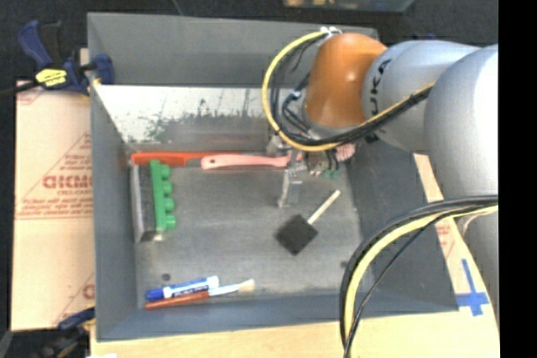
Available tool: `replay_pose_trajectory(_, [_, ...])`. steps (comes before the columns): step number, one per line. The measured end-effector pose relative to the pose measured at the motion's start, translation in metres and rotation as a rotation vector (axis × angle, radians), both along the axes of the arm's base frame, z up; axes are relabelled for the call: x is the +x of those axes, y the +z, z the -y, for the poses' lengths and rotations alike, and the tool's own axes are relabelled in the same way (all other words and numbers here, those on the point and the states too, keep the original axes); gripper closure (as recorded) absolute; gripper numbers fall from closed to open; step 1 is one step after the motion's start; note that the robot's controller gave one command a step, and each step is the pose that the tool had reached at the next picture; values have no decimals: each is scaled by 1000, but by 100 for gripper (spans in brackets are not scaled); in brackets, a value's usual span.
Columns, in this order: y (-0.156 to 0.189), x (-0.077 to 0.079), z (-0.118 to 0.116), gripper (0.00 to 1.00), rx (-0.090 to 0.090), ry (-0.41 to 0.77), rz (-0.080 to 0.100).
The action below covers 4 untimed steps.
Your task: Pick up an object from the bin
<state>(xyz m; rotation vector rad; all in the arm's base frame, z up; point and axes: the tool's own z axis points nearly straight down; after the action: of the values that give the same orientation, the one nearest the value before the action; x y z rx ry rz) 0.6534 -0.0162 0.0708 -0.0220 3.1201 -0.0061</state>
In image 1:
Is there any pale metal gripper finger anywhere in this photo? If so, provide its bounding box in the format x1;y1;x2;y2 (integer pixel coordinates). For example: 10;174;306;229
276;178;291;209
289;175;304;203

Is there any grey metal bin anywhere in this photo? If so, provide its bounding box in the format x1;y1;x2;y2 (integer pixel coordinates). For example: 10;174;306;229
86;12;459;343

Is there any pink brush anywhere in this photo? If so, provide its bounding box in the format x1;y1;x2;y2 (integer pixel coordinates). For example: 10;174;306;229
200;144;357;172

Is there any green studded toy block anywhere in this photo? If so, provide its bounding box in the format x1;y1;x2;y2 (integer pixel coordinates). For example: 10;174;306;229
149;159;180;234

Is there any orange comb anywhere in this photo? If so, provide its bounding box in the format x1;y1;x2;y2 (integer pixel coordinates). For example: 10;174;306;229
130;151;237;169

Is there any blue and white marker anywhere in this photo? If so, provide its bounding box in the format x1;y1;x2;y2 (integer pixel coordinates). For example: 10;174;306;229
145;275;221;301

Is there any grey and black flat block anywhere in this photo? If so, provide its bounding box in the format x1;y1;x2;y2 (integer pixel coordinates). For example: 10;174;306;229
131;164;165;244

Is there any brown cardboard board red print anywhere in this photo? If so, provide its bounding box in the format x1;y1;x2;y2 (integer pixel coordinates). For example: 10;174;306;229
10;48;97;332

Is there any black foam brush wood handle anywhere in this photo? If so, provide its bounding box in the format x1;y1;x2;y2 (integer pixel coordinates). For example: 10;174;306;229
274;189;341;257

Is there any red-brown handled paintbrush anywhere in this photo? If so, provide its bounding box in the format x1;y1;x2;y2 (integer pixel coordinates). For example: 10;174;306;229
144;278;256;310

